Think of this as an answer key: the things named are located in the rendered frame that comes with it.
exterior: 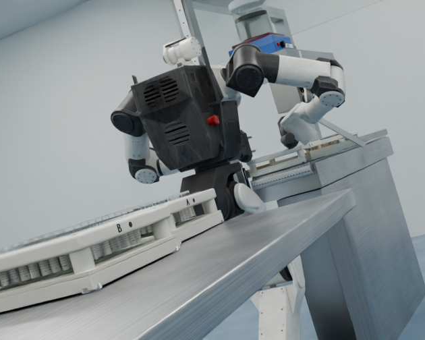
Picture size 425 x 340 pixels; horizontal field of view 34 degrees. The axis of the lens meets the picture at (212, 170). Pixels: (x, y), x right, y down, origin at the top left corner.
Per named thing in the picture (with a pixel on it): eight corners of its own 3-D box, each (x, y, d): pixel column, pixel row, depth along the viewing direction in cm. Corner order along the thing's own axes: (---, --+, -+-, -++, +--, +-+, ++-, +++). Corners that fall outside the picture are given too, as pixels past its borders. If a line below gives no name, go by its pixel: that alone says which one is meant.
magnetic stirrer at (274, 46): (280, 50, 270) (274, 28, 270) (233, 69, 280) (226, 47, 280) (298, 52, 288) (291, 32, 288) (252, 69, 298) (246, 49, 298)
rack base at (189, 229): (177, 243, 118) (173, 230, 118) (57, 276, 126) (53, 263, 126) (224, 220, 140) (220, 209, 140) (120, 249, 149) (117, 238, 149)
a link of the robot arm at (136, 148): (125, 184, 256) (121, 139, 240) (127, 159, 265) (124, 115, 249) (156, 185, 257) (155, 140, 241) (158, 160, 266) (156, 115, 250)
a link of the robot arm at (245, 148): (229, 133, 274) (211, 137, 264) (248, 127, 268) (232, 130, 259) (237, 164, 274) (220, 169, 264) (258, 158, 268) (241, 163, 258)
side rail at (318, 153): (312, 160, 269) (309, 152, 269) (307, 160, 270) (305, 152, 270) (388, 133, 386) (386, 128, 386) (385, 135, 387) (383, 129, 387)
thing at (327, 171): (322, 187, 271) (314, 162, 271) (256, 204, 284) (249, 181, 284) (394, 154, 386) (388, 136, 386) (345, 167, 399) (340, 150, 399)
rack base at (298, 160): (306, 162, 270) (304, 156, 270) (250, 178, 281) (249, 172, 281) (325, 155, 291) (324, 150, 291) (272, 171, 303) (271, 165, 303)
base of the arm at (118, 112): (148, 140, 233) (138, 112, 226) (116, 137, 239) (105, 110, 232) (167, 113, 243) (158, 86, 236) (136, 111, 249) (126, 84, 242)
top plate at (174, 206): (168, 215, 118) (165, 203, 118) (49, 249, 126) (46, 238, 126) (217, 197, 141) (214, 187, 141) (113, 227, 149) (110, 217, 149)
